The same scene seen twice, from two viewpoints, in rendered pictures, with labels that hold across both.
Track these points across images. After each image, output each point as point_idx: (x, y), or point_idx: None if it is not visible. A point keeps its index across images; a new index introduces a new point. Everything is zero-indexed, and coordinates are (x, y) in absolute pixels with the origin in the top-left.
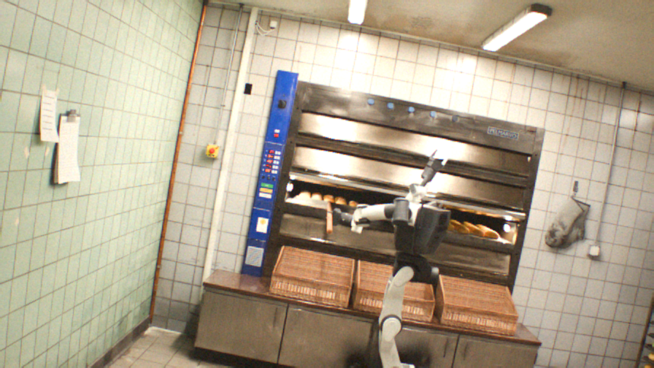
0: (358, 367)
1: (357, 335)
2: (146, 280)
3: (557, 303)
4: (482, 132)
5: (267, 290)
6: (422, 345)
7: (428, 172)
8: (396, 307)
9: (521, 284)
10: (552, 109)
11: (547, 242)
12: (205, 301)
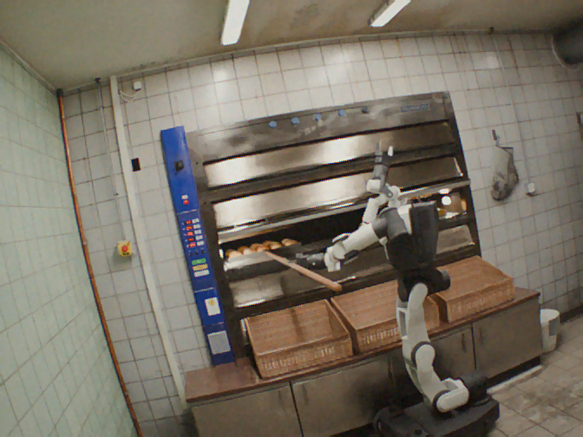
0: (395, 408)
1: (376, 377)
2: (121, 414)
3: (519, 249)
4: (396, 114)
5: (258, 376)
6: (442, 352)
7: (382, 170)
8: (421, 332)
9: (486, 247)
10: (447, 70)
11: (494, 196)
12: (198, 417)
